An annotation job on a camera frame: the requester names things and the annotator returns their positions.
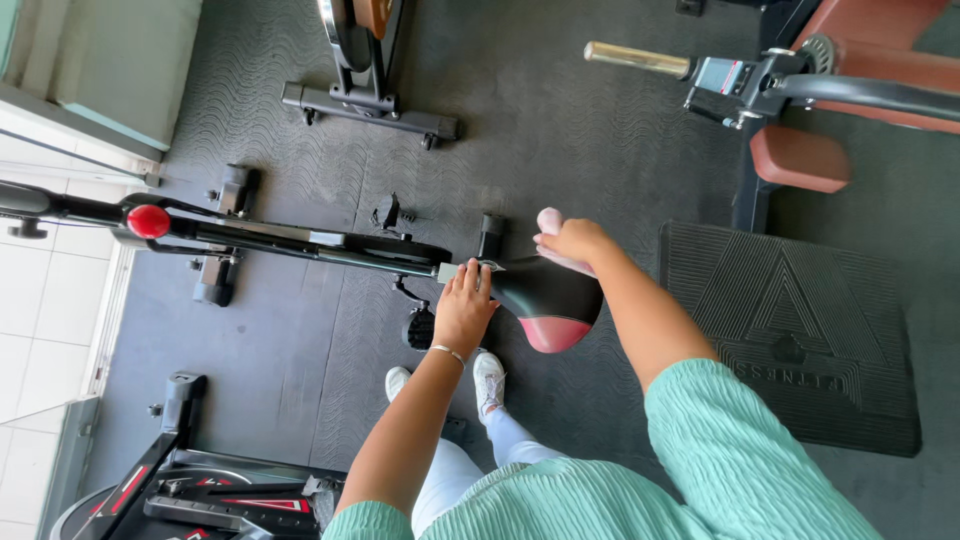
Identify black bike with red stripes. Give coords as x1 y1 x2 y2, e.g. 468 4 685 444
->
48 370 348 540

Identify white sneaker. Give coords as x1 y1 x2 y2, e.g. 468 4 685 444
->
471 351 508 423
384 366 414 405

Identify black ribbed rubber mat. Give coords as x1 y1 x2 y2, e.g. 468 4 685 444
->
657 219 923 459

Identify silver bracelet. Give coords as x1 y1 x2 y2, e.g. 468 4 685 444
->
428 343 468 371

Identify person's right hand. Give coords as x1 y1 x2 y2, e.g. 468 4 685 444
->
532 217 621 279

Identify white right sneaker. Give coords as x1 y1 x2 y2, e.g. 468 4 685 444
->
471 351 508 423

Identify black and red bike saddle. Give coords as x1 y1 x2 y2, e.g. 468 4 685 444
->
480 255 606 355

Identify light blue jeans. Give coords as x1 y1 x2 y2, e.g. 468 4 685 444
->
410 407 569 538

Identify gym machine with brown pads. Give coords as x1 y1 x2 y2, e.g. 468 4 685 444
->
675 0 960 235

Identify black exercise bike frame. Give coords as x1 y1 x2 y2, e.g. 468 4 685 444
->
0 163 513 354

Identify red round bike knob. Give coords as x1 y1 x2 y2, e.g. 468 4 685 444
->
126 204 172 240

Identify black bike pedal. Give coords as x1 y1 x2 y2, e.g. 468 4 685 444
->
403 306 437 353
371 192 416 231

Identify pink cleaning cloth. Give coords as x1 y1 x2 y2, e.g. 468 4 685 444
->
534 207 598 279

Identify mint green ribbed shirt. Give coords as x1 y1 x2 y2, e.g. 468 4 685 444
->
321 357 888 540

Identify white left sneaker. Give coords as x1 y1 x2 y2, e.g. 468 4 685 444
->
384 366 414 405

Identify exercise bike with chrome flywheel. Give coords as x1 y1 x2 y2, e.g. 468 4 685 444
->
280 0 461 152

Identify brass-coloured machine handle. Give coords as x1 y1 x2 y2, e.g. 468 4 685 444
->
583 40 696 81

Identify person's left hand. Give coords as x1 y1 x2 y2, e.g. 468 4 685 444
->
432 258 502 362

